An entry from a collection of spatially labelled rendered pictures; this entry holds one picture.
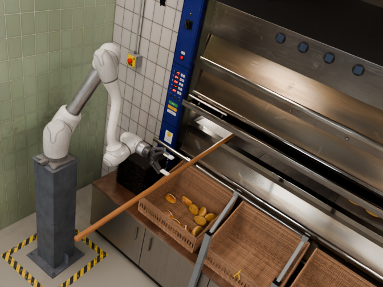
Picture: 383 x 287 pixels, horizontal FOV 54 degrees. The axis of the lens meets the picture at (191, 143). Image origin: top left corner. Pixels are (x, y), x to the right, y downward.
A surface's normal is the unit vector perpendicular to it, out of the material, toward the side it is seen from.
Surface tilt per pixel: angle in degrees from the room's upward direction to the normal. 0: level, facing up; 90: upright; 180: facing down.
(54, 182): 90
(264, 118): 70
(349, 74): 90
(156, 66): 90
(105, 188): 0
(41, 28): 90
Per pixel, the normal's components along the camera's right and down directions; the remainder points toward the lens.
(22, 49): 0.77, 0.48
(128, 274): 0.20, -0.81
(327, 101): -0.51, 0.04
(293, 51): -0.61, 0.34
